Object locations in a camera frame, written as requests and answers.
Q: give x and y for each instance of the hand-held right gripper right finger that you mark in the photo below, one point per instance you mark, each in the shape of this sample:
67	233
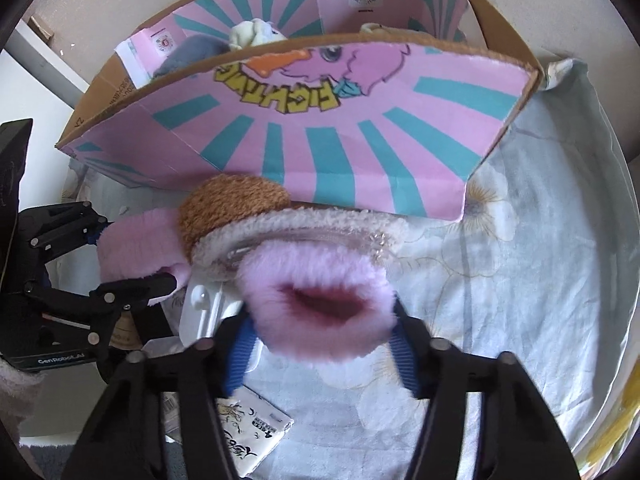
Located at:
402	360

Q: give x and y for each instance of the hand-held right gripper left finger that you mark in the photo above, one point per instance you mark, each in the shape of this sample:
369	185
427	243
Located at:
239	360

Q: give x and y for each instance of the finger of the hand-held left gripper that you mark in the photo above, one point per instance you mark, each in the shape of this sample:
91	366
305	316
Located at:
65	225
135	290

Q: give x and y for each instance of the pink fluffy plush piece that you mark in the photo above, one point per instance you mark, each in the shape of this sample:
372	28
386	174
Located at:
310	270
135	240

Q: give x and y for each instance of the white plastic earbud tray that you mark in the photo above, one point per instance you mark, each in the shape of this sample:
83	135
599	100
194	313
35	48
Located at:
205	310

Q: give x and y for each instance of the pink striped cardboard box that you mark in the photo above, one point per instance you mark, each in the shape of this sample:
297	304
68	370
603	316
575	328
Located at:
350	160

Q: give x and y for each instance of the white packet with black print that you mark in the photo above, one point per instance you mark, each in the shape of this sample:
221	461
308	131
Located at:
260	425

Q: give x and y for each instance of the white furniture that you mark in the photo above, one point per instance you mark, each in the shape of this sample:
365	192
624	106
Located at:
30	75

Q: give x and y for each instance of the brown plush toy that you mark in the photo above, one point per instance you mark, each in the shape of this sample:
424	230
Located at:
230	205

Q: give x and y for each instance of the pale floral bedsheet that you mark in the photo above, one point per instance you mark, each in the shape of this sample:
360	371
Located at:
525	285

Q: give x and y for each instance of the white fleece zipper pouch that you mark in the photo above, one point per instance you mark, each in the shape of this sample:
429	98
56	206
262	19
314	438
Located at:
310	222

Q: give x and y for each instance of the grey plush cloth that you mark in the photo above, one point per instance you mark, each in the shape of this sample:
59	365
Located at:
190	52

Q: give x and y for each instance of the yellow item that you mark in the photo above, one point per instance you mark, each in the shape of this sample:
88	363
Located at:
615	435

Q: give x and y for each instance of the cream plush toy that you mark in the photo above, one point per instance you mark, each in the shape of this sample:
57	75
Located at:
255	32

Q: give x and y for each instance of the tan plush item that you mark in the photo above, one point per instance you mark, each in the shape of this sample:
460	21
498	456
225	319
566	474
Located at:
380	29

